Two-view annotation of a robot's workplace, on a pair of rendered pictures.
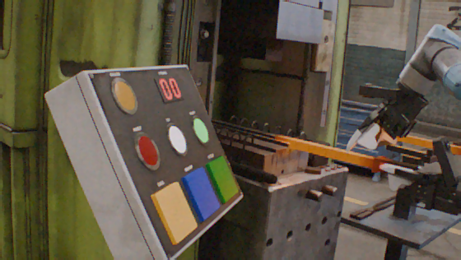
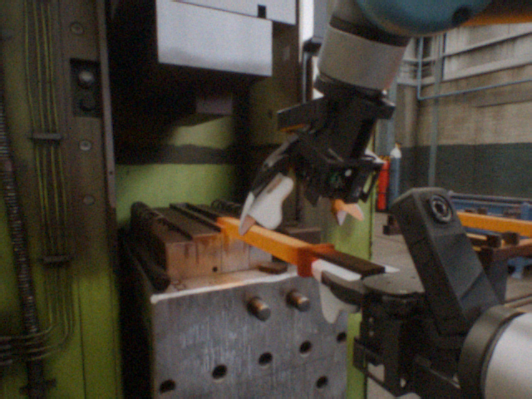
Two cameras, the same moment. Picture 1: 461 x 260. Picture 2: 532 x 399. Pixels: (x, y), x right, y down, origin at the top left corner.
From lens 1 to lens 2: 82 cm
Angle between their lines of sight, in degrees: 20
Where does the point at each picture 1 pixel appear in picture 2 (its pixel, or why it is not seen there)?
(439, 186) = (422, 328)
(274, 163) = (192, 256)
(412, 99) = (344, 108)
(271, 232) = (167, 369)
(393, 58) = not seen: outside the picture
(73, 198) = not seen: hidden behind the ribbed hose
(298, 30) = (212, 51)
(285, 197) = (192, 311)
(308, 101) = not seen: hidden behind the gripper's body
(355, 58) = (499, 157)
